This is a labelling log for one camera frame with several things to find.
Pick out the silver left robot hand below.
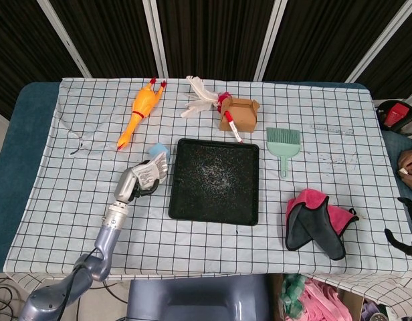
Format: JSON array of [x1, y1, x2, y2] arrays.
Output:
[[112, 159, 162, 203]]

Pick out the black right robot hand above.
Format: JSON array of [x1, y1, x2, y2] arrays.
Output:
[[384, 196, 412, 257]]

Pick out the pink grey folded cloth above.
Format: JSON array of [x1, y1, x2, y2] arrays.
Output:
[[284, 188, 360, 261]]

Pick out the brown cardboard gable box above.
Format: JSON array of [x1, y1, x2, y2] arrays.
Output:
[[219, 97, 262, 134]]

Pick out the black baking tray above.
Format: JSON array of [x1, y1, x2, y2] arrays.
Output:
[[167, 137, 261, 227]]

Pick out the red white marker pen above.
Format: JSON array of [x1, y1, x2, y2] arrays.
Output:
[[223, 110, 244, 144]]

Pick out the red black device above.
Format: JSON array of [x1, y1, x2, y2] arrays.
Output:
[[375, 98, 412, 136]]

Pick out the bystander bare hand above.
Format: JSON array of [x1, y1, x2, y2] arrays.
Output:
[[397, 141, 412, 193]]

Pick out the white feather toy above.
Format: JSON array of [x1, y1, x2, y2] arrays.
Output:
[[179, 75, 221, 119]]

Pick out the cardboard box with cloths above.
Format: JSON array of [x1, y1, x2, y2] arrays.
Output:
[[272, 273, 365, 321]]

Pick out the red fluffy toy piece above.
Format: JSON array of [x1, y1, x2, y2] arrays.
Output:
[[216, 92, 232, 113]]

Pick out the blue-grey robot torso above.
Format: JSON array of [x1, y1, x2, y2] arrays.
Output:
[[125, 274, 272, 321]]

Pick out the black floor cables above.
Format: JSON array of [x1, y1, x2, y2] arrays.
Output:
[[0, 276, 130, 321]]

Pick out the white aluminium partition post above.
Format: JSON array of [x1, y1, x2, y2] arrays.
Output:
[[345, 0, 412, 83], [142, 0, 169, 79], [253, 0, 289, 82], [36, 0, 92, 79]]

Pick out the white paper packet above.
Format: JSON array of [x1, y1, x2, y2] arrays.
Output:
[[130, 151, 170, 187]]

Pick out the yellow rubber chicken toy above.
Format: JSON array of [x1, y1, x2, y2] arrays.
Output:
[[116, 77, 169, 152]]

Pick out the light blue sponge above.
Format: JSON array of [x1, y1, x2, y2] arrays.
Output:
[[148, 142, 171, 160]]

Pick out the green mini hand brush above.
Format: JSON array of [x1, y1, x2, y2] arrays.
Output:
[[266, 126, 302, 179]]

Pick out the clear plastic ruler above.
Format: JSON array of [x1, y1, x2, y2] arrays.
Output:
[[309, 124, 355, 135]]

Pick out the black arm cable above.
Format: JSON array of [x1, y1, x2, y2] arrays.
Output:
[[57, 251, 100, 321]]

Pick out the white black checkered tablecloth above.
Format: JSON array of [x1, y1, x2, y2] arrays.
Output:
[[3, 77, 412, 314]]

